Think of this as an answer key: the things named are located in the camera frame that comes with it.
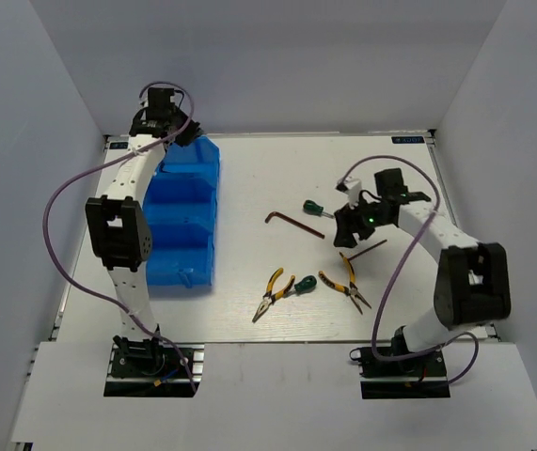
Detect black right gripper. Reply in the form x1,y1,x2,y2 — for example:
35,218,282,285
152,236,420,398
333,193,390,249

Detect green stubby screwdriver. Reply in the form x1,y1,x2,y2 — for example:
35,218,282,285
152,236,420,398
303,199,334,219
285,275,317,297

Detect yellow needle-nose pliers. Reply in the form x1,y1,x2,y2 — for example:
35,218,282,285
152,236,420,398
252,268,295,323
318,253,371,315

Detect long brown hex key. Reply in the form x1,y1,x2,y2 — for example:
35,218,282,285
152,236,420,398
264,210,325,240

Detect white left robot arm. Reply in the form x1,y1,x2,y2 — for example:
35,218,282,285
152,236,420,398
85,82,198,343

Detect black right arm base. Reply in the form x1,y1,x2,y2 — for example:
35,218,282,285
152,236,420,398
349,347,450,400

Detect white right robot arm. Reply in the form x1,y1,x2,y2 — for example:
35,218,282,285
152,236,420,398
334,168,512,375

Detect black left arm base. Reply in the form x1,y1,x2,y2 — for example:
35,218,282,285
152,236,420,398
103,335,204,398

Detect blue plastic compartment bin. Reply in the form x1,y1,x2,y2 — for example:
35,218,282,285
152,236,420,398
143,136,220,288

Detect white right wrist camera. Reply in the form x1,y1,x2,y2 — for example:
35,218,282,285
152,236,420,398
336,176,362,210

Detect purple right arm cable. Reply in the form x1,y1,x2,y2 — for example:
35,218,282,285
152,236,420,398
338,154,480,389

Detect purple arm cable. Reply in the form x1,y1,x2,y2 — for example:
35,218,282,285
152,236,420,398
44,82,199,394
338,154,480,389

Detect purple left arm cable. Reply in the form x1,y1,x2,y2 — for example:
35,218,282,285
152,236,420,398
44,82,199,394

